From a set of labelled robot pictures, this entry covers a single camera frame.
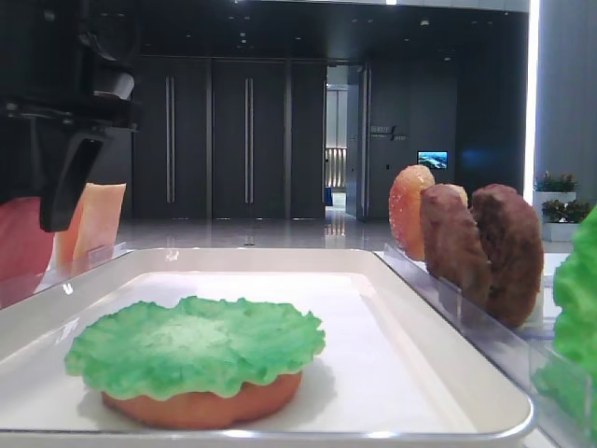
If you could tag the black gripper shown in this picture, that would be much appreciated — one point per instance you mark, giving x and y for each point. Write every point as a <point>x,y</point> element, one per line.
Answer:
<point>66,87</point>

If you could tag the orange cheese slice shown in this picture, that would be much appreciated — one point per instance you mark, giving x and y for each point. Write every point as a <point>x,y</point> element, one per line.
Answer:
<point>65,241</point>
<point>101,209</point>

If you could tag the green lettuce leaf on tray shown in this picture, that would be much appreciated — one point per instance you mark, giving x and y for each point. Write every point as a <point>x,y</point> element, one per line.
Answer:
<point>198,345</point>

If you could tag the bun slice under lettuce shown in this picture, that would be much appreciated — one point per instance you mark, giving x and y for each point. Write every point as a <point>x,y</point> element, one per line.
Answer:
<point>206,410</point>

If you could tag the brown meat patty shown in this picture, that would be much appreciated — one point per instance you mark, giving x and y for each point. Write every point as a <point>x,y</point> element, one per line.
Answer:
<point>452,247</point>
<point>510,235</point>

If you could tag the green lettuce leaf on rack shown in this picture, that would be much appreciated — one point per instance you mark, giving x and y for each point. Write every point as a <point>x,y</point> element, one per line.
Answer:
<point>571,322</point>

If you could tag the clear acrylic left rack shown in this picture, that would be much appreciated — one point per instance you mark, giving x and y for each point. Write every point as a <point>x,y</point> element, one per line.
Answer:
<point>20,288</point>

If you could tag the clear acrylic rack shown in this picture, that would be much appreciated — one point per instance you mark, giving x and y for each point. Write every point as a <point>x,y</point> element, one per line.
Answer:
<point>526,354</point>
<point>20,288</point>

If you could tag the top bun with sesame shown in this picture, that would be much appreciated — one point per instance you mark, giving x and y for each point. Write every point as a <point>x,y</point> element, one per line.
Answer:
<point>404,208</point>

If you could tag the white metal tray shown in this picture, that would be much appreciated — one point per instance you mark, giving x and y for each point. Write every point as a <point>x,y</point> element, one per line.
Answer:
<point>393,373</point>

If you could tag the clear acrylic right rack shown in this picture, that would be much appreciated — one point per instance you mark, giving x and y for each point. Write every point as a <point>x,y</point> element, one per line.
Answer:
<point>526,354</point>

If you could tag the potted plants planter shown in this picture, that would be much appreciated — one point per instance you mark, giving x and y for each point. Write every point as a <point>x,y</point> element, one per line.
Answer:
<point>560,211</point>

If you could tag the small wall screen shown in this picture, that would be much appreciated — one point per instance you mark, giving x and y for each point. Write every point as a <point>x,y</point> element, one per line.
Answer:
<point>434,160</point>

